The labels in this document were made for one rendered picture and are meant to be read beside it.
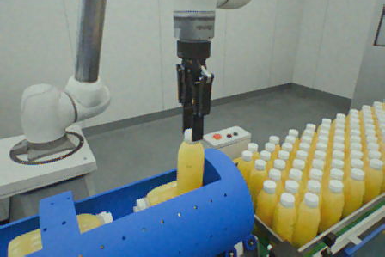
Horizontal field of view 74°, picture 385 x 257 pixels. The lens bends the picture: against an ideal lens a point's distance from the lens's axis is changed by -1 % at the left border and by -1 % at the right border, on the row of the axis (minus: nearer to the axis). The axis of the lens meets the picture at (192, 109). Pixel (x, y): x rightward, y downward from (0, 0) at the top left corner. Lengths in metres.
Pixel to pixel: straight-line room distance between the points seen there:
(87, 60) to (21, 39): 2.22
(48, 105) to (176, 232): 0.75
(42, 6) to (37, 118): 2.28
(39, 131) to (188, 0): 0.85
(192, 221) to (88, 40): 0.80
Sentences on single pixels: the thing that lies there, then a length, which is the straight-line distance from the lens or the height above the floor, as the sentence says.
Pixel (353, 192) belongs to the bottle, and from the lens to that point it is 1.07.
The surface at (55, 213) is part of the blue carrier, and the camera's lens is 0.62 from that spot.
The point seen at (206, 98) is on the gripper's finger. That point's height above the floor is 1.44.
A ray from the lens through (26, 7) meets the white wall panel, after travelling 3.32.
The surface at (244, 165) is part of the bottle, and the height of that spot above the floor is 1.06.
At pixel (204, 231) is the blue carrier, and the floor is 1.14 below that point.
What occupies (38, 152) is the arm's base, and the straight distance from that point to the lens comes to 1.23.
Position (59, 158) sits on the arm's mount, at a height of 1.05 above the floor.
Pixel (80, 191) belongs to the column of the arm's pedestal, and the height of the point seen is 0.87.
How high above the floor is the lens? 1.62
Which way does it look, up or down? 22 degrees down
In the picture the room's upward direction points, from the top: straight up
